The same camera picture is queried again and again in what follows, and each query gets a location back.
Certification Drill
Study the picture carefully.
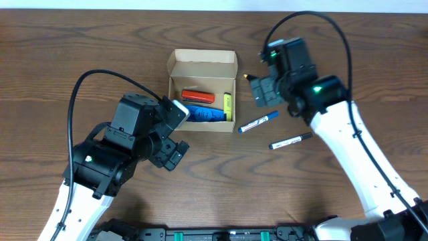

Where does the yellow highlighter pen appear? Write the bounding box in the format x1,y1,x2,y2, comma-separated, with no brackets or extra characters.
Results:
223,92,233,122

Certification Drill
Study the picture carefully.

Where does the open brown cardboard box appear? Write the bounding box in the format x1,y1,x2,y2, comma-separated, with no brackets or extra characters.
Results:
167,49,238,133

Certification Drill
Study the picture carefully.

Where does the red stapler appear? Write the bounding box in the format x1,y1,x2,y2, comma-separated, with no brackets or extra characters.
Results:
181,90,215,104

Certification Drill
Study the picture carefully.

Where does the black correction tape dispenser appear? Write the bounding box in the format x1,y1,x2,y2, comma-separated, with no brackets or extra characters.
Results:
243,74,258,81

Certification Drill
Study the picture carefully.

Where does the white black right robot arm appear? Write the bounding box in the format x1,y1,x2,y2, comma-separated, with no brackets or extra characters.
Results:
249,38,427,240

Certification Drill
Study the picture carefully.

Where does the blue magnetic whiteboard duster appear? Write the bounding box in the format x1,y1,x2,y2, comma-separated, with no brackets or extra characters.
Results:
185,104,226,122

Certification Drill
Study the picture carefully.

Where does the blue capped whiteboard marker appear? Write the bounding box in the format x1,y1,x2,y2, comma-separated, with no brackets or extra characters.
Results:
238,110,279,133

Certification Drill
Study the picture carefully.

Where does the black capped whiteboard marker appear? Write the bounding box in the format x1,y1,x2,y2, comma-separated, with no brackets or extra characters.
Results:
269,133,313,150

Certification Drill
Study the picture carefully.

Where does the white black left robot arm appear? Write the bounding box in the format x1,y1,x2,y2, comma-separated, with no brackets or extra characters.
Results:
39,93,190,240

